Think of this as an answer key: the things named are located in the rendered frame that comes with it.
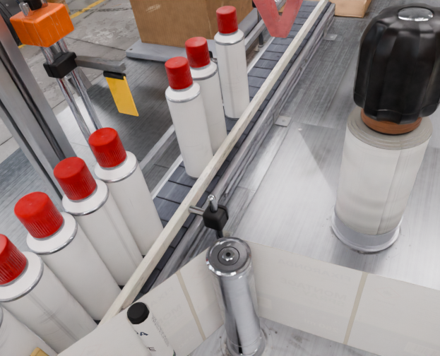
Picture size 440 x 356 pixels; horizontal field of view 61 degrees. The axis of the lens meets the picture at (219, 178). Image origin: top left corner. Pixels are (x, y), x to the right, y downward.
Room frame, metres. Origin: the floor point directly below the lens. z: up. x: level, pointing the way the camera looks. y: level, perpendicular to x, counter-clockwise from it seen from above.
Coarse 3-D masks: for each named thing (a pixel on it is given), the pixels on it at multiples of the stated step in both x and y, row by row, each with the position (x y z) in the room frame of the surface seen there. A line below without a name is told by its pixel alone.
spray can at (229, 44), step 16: (224, 16) 0.60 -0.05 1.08; (224, 32) 0.61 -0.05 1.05; (240, 32) 0.61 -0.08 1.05; (224, 48) 0.60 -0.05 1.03; (240, 48) 0.60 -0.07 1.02; (224, 64) 0.60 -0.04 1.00; (240, 64) 0.60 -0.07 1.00; (224, 80) 0.60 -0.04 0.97; (240, 80) 0.60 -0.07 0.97; (224, 96) 0.61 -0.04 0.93; (240, 96) 0.60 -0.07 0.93; (240, 112) 0.59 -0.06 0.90
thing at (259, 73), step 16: (304, 16) 1.00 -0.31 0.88; (320, 16) 0.98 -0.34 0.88; (272, 48) 0.85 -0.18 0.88; (256, 64) 0.79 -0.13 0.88; (272, 64) 0.78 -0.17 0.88; (288, 64) 0.77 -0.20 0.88; (256, 80) 0.73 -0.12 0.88; (272, 96) 0.67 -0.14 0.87; (224, 112) 0.63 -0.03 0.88; (256, 112) 0.61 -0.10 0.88; (240, 144) 0.52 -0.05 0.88; (176, 176) 0.47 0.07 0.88; (160, 192) 0.44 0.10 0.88; (176, 192) 0.43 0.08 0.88; (208, 192) 0.42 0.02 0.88; (160, 208) 0.40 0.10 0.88; (176, 208) 0.40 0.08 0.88; (176, 240) 0.34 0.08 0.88; (160, 272) 0.30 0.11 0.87; (144, 288) 0.27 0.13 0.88
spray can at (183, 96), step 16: (176, 64) 0.47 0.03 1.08; (176, 80) 0.46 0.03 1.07; (192, 80) 0.47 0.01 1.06; (176, 96) 0.46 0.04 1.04; (192, 96) 0.45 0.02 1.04; (176, 112) 0.46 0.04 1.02; (192, 112) 0.45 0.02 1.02; (176, 128) 0.46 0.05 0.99; (192, 128) 0.45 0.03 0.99; (192, 144) 0.45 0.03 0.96; (208, 144) 0.46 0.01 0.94; (192, 160) 0.45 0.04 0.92; (208, 160) 0.46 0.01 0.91; (192, 176) 0.46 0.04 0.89
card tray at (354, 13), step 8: (304, 0) 1.21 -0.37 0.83; (312, 0) 1.20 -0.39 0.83; (320, 0) 1.19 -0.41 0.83; (336, 0) 1.17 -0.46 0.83; (344, 0) 1.16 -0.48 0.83; (352, 0) 1.15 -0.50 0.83; (360, 0) 1.14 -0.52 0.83; (368, 0) 1.07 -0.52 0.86; (280, 8) 1.18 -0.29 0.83; (336, 8) 1.11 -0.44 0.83; (344, 8) 1.10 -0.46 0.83; (352, 8) 1.09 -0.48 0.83; (360, 8) 1.08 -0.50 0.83; (344, 16) 1.06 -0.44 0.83; (352, 16) 1.04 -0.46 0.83; (360, 16) 1.03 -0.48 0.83
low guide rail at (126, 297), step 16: (304, 32) 0.85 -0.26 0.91; (288, 48) 0.77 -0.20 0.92; (272, 80) 0.66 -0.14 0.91; (256, 96) 0.61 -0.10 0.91; (240, 128) 0.53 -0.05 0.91; (224, 144) 0.49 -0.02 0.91; (224, 160) 0.47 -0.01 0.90; (208, 176) 0.42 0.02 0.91; (192, 192) 0.39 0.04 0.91; (176, 224) 0.34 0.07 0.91; (160, 240) 0.31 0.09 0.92; (160, 256) 0.30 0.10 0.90; (144, 272) 0.27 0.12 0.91; (128, 288) 0.25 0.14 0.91; (112, 304) 0.23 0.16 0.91; (128, 304) 0.24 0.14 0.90
